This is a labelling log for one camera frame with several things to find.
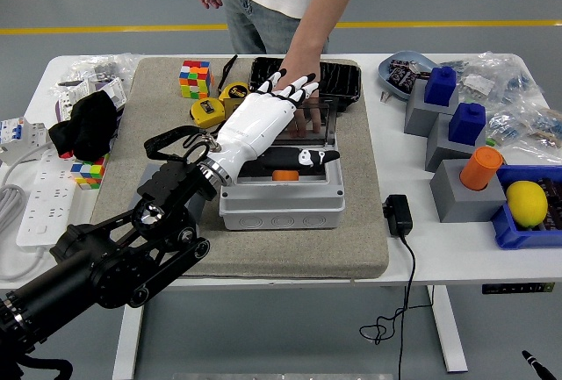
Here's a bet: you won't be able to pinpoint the white purple packaging box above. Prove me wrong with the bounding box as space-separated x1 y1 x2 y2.
90 77 128 111

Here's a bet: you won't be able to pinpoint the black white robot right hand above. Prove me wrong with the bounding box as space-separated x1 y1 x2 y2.
521 350 557 380

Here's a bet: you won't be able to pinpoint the large colourful puzzle cube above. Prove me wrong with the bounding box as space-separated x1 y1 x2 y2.
178 60 213 99

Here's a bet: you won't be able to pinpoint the white breaker in bag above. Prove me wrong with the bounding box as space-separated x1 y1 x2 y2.
54 81 91 120

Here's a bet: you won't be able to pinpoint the transparent hinged box lid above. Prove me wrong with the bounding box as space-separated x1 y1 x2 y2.
267 97 339 147

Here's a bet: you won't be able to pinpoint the grey electrical enclosure box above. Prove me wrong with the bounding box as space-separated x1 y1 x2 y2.
218 147 347 232

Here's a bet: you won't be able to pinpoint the thin white cable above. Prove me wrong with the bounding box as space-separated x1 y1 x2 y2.
0 141 56 179

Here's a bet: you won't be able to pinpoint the small colourful puzzle cube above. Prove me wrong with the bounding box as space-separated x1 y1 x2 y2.
69 151 111 190

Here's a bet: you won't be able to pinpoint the black plastic tray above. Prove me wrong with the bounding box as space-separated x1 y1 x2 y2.
249 56 364 113

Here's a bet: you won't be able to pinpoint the clear plastic bag of parts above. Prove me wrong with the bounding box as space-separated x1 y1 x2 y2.
56 53 141 91

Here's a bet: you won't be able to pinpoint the black cloth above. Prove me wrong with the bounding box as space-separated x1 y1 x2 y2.
47 90 119 162

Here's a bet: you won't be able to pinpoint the black adapter cord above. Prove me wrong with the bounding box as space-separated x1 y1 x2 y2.
359 233 436 380

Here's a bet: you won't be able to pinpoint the clear bag of blue parts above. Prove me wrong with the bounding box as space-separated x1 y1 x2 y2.
441 50 545 111
485 105 562 162

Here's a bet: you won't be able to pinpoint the yellow lemon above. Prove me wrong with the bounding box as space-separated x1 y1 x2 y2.
505 180 550 229

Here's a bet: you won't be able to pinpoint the white table leg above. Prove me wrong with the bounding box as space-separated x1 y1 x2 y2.
428 285 469 375
112 290 147 380

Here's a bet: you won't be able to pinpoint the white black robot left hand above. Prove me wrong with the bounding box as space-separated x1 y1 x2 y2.
213 68 342 178

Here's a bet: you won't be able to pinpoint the yellow tape measure photo label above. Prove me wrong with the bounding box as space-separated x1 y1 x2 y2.
189 97 228 131

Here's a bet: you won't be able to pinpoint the dark snack packets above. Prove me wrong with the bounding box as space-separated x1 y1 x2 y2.
386 59 434 94

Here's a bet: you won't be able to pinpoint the person's left hand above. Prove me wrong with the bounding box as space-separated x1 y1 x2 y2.
274 53 329 138

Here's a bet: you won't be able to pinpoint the white blue circuit breaker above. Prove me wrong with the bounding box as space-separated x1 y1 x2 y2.
0 117 48 166

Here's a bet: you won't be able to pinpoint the yellow tape measure black label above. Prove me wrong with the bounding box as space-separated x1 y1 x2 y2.
217 54 255 113

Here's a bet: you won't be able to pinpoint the blue plastic block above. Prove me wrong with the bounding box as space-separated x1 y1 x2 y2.
447 102 487 147
423 66 459 108

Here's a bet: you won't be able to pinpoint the blue plastic bin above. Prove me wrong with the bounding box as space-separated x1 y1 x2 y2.
490 164 562 250

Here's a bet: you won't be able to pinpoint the black power adapter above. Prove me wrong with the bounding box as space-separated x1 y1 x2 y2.
382 194 414 239

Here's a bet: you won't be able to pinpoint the pale blue bowl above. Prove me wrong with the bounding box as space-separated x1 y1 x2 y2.
378 50 440 101

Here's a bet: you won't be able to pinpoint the white power strip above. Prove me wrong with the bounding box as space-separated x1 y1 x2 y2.
16 146 78 248

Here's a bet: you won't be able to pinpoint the grey holder block with hole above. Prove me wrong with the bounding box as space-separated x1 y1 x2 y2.
136 162 208 223

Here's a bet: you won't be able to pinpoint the grey-brown fabric mat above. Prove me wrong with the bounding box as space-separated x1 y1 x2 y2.
80 55 391 279

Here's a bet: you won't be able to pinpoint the black table control panel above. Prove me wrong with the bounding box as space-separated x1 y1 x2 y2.
481 282 556 296

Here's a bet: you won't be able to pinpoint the dark packets in bin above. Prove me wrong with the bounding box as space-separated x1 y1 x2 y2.
537 177 562 232

